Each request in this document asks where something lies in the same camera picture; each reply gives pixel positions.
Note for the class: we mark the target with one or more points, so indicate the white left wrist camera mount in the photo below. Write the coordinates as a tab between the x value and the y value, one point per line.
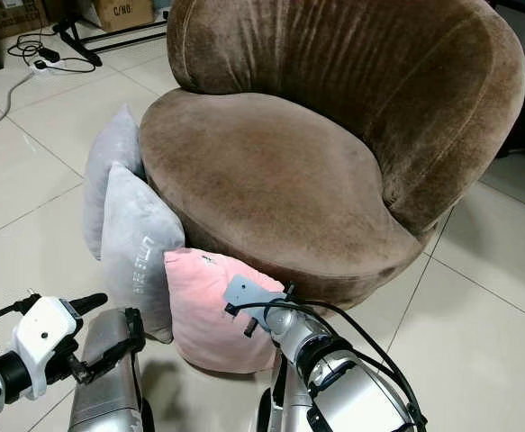
48	331

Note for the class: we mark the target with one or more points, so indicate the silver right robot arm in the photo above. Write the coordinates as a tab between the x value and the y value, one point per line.
343	387

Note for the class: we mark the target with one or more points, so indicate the black metal stand foot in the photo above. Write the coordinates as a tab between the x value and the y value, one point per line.
109	38

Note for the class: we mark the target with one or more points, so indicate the brown velvet round sofa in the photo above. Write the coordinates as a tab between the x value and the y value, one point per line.
307	171

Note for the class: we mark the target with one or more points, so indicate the cardboard box printed C/NO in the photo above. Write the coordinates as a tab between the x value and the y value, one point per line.
122	12

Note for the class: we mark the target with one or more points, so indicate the black power adapter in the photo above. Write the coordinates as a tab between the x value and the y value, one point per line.
49	54

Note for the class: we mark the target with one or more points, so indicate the silver robot leg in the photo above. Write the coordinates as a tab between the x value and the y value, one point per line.
109	396
285	405

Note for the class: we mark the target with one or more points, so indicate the white power strip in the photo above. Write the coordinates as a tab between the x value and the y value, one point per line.
48	65

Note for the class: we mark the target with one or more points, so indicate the pink pillow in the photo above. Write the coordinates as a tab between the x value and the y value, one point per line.
208	310

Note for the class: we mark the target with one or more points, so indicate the grey pillow with white print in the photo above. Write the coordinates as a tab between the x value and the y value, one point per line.
140	252

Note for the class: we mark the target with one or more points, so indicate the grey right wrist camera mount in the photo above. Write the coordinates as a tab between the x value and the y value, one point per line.
248	295

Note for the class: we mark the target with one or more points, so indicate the plain grey pillow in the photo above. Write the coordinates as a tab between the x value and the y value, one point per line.
113	148

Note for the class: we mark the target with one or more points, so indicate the cardboard box with label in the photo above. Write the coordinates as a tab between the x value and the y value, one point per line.
10	14

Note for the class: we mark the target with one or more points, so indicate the silver right robot leg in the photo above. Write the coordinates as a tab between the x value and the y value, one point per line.
285	405

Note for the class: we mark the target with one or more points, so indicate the silver left robot leg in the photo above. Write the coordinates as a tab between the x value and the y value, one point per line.
109	396

